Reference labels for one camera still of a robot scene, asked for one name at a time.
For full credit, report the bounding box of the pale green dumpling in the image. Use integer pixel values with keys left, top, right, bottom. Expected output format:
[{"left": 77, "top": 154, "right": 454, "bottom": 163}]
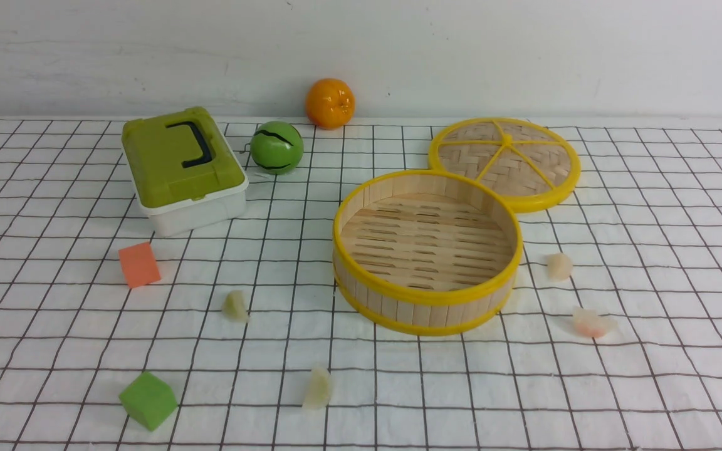
[{"left": 221, "top": 289, "right": 249, "bottom": 324}]

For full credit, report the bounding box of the pale yellow-white dumpling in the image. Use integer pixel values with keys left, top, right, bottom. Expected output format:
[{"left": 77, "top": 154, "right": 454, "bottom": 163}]
[{"left": 301, "top": 366, "right": 333, "bottom": 409}]

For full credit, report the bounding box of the cream white dumpling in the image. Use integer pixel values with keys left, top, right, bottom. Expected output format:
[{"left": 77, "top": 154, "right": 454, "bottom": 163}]
[{"left": 545, "top": 253, "right": 573, "bottom": 282}]

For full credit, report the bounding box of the pink-white dumpling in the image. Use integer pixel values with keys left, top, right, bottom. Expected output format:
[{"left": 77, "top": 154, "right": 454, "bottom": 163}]
[{"left": 572, "top": 308, "right": 612, "bottom": 339}]

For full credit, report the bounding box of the bamboo steamer tray yellow rim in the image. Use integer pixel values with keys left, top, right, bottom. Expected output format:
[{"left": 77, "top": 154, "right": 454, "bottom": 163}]
[{"left": 332, "top": 170, "right": 523, "bottom": 336}]

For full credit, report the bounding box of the bamboo steamer lid yellow rim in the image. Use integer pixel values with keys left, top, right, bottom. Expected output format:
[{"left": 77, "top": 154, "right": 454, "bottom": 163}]
[{"left": 429, "top": 117, "right": 582, "bottom": 214}]

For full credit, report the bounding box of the green toy ball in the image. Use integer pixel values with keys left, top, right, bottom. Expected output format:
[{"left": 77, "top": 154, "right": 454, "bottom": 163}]
[{"left": 250, "top": 121, "right": 304, "bottom": 174}]

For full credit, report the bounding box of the orange toy fruit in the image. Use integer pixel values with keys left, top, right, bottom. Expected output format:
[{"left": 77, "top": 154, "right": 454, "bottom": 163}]
[{"left": 305, "top": 79, "right": 356, "bottom": 130}]

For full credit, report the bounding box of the green lidded white box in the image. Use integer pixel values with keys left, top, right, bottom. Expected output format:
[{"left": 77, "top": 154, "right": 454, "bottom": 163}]
[{"left": 121, "top": 106, "right": 249, "bottom": 237}]

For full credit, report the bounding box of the orange foam cube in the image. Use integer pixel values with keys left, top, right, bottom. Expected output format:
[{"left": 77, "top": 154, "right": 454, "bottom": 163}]
[{"left": 118, "top": 242, "right": 162, "bottom": 289}]

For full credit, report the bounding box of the green foam cube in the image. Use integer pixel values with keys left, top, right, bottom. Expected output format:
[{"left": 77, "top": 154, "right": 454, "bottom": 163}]
[{"left": 118, "top": 371, "right": 179, "bottom": 432}]

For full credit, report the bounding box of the white black-grid tablecloth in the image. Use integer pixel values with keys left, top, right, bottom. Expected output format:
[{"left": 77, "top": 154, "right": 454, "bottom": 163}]
[{"left": 0, "top": 119, "right": 722, "bottom": 450}]

